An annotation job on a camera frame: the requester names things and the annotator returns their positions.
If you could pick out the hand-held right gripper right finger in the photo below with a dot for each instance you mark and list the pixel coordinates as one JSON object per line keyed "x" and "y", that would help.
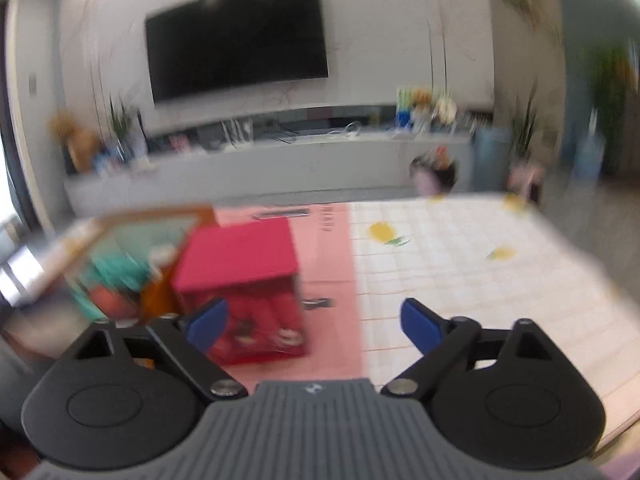
{"x": 419, "y": 326}

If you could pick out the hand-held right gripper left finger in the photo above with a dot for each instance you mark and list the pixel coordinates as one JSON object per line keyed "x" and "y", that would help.
{"x": 207, "y": 325}

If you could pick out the red storage box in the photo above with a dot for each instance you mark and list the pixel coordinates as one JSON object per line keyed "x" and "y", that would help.
{"x": 240, "y": 255}

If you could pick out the white box with orange rim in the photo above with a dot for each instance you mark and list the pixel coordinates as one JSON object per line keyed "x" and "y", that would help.
{"x": 150, "y": 220}

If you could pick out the orange soft item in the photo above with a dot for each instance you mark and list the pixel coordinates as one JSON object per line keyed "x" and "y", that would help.
{"x": 115, "y": 302}

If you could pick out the teal soft cloth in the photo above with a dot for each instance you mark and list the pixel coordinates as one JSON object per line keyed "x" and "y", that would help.
{"x": 117, "y": 270}

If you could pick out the lemon print grid tablecloth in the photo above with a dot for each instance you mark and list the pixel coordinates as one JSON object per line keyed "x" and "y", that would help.
{"x": 475, "y": 285}

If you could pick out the pink bin with black bag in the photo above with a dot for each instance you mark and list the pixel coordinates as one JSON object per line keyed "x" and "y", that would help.
{"x": 432, "y": 175}

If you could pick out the white marble television console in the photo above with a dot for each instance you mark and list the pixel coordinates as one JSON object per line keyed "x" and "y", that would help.
{"x": 275, "y": 170}

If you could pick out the grey pedal bin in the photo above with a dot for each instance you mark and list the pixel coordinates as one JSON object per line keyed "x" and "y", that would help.
{"x": 490, "y": 160}

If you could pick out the white router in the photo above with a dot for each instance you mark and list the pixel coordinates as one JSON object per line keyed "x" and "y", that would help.
{"x": 235, "y": 135}

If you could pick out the green plant in glass vase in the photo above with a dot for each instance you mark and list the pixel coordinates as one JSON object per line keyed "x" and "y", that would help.
{"x": 122, "y": 125}

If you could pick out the teddy bear bouquet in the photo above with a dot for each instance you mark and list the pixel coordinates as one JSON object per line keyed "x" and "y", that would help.
{"x": 422, "y": 102}

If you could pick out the long leaf potted plant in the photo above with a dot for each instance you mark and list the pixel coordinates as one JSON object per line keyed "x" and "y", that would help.
{"x": 525, "y": 125}

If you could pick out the black wall television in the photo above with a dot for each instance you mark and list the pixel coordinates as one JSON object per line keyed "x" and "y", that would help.
{"x": 235, "y": 40}

